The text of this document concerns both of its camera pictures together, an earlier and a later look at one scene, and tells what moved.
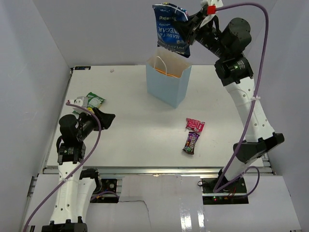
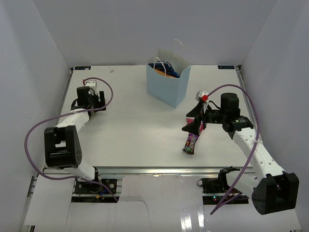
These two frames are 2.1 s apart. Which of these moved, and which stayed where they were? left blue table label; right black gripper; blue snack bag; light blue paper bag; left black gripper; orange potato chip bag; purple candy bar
Moved: blue snack bag; right black gripper; left black gripper
Stayed: light blue paper bag; left blue table label; orange potato chip bag; purple candy bar
